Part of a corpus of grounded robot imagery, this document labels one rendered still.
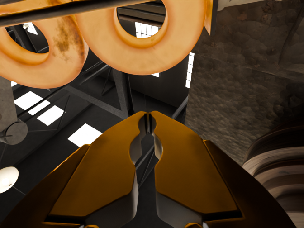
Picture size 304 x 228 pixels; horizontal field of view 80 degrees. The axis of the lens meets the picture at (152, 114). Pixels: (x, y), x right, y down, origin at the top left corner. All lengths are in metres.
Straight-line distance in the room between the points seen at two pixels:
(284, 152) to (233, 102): 0.21
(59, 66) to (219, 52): 0.36
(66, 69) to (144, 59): 0.12
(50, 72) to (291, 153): 0.49
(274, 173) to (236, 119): 0.22
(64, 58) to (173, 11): 0.16
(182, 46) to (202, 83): 0.37
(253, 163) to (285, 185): 0.08
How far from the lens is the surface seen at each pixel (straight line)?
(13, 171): 5.32
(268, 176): 0.56
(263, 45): 0.47
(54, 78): 0.32
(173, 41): 0.26
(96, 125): 9.64
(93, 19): 0.25
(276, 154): 0.51
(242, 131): 0.71
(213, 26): 0.24
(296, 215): 0.53
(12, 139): 3.11
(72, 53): 0.28
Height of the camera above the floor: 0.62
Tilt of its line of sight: 47 degrees up
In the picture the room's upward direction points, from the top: 176 degrees clockwise
